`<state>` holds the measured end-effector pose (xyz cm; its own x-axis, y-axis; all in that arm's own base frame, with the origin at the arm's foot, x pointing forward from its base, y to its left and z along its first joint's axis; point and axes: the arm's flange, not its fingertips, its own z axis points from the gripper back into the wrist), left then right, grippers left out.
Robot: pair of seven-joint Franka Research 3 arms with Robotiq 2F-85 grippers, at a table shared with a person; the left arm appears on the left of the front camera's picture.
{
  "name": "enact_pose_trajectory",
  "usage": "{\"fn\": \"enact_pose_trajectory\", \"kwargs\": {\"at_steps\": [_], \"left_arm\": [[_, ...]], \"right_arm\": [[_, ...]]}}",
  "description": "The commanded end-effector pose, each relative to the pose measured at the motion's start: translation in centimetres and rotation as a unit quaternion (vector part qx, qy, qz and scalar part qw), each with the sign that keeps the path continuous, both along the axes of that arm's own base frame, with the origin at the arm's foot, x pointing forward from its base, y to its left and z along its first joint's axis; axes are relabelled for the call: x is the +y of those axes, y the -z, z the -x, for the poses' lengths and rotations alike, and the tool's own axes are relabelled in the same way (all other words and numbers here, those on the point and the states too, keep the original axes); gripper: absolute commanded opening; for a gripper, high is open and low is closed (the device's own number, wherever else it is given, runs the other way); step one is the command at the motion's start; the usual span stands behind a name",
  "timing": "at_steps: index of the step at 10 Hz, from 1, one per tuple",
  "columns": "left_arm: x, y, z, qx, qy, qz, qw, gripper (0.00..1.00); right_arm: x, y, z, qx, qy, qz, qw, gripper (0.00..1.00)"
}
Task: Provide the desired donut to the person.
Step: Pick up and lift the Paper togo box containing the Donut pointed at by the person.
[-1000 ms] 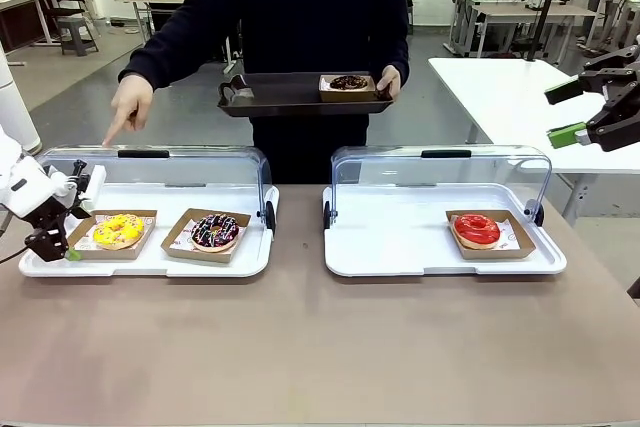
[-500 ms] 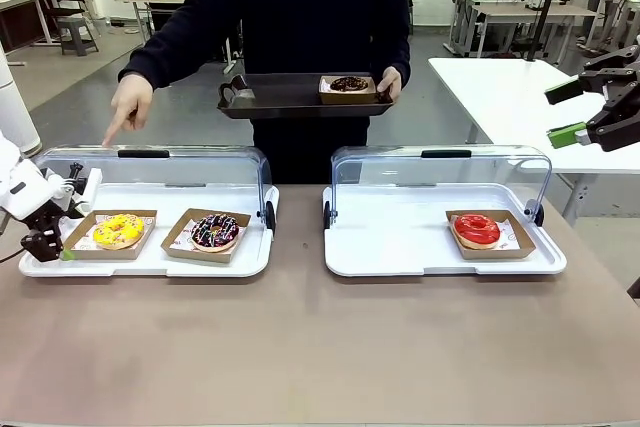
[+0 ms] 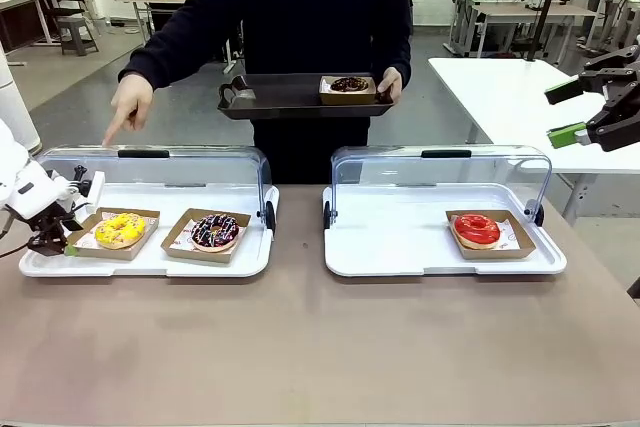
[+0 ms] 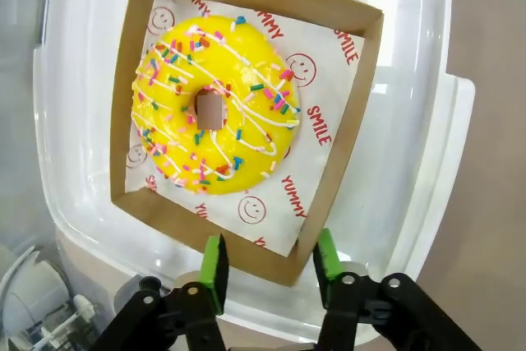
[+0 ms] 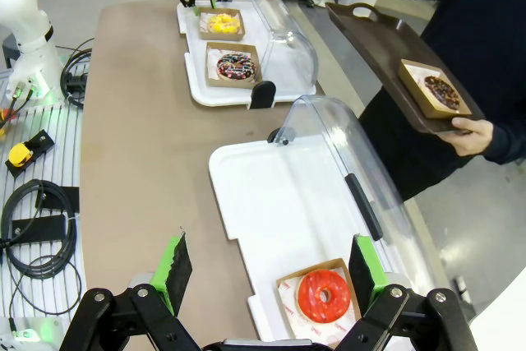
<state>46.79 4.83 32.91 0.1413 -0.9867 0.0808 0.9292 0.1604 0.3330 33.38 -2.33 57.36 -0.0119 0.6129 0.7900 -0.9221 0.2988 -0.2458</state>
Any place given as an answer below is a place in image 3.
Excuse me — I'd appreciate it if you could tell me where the black stand pole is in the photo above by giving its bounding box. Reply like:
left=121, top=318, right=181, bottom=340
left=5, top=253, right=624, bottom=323
left=527, top=0, right=569, bottom=63

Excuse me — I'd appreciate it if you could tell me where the person left forearm navy sleeve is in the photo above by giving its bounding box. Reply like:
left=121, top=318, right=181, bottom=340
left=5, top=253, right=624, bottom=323
left=382, top=21, right=414, bottom=83

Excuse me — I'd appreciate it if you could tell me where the yellow glazed donut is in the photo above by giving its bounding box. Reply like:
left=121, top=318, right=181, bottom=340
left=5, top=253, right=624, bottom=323
left=94, top=212, right=147, bottom=251

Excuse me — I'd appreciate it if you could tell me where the white side table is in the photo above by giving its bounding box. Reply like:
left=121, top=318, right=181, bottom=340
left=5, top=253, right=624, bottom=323
left=428, top=56, right=640, bottom=221

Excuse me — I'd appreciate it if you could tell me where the chocolate donut with coloured sprinkles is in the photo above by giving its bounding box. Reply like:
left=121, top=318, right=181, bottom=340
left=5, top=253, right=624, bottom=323
left=190, top=213, right=240, bottom=253

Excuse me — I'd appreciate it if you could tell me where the person torso in navy sweater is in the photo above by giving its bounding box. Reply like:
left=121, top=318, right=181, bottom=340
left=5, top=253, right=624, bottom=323
left=149, top=0, right=414, bottom=186

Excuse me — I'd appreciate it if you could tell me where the brown box of yellow donut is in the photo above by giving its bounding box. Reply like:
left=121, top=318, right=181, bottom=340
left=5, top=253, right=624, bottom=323
left=64, top=206, right=161, bottom=262

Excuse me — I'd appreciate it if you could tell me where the white display case tray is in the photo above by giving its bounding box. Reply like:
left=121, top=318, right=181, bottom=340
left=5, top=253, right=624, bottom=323
left=322, top=181, right=569, bottom=278
left=18, top=181, right=280, bottom=279

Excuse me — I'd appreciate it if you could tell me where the clear display case lid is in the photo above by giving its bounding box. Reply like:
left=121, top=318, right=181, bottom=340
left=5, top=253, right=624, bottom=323
left=34, top=145, right=274, bottom=236
left=330, top=145, right=554, bottom=228

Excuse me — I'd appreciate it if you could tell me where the smile paper under sprinkle donut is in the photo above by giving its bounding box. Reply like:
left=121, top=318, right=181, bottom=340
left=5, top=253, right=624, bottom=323
left=167, top=216, right=246, bottom=256

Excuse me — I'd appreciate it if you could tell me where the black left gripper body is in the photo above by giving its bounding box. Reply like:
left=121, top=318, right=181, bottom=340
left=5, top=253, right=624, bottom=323
left=29, top=211, right=79, bottom=243

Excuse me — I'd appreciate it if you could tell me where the white rounded cabinet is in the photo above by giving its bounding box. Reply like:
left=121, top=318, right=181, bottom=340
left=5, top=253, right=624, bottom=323
left=0, top=41, right=42, bottom=153

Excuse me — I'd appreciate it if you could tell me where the smile paper under yellow donut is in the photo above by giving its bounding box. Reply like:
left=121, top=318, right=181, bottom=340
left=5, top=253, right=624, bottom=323
left=82, top=216, right=156, bottom=251

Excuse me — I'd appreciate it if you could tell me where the sprinkled donut in box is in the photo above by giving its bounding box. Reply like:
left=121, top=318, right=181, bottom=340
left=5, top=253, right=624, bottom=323
left=160, top=207, right=252, bottom=266

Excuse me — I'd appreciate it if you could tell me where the brown box of nut donut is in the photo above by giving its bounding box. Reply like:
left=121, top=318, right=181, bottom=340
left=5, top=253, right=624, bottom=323
left=318, top=75, right=377, bottom=106

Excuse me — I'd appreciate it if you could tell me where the red glazed donut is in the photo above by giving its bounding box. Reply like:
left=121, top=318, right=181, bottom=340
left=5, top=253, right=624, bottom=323
left=452, top=213, right=502, bottom=251

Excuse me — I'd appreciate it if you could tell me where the person left hand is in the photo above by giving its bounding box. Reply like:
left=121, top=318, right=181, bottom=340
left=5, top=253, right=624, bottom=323
left=375, top=66, right=404, bottom=104

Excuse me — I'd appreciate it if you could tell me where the smile paper under red donut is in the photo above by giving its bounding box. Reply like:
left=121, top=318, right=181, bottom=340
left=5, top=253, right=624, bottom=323
left=449, top=214, right=524, bottom=253

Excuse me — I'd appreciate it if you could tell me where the brown box of red donut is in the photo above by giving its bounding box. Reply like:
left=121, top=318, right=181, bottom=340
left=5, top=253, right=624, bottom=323
left=445, top=209, right=537, bottom=261

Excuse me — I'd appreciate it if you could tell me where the black serving tray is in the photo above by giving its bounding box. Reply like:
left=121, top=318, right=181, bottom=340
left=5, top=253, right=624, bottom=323
left=216, top=72, right=396, bottom=121

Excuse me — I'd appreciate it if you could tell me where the chocolate donut with nut bits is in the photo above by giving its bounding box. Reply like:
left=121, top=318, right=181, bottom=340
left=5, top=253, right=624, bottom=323
left=329, top=76, right=370, bottom=94

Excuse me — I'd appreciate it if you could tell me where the thin black cable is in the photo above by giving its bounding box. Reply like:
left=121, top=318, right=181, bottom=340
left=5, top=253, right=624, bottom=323
left=0, top=209, right=36, bottom=259

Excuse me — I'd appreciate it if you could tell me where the person right hand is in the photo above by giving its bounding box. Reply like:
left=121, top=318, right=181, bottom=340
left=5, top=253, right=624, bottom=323
left=102, top=71, right=155, bottom=148

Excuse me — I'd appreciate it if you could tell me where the person right forearm navy sleeve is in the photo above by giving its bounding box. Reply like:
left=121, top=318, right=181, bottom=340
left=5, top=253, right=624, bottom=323
left=118, top=21, right=211, bottom=93

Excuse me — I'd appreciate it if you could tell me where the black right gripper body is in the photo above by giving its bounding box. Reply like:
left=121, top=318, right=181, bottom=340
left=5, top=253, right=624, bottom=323
left=582, top=44, right=640, bottom=153

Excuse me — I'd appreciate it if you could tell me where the long brown workbench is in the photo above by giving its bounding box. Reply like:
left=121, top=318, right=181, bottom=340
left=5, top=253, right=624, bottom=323
left=447, top=0, right=599, bottom=66

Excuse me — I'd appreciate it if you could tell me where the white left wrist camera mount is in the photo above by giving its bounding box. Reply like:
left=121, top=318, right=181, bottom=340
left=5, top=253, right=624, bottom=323
left=64, top=165, right=106, bottom=216

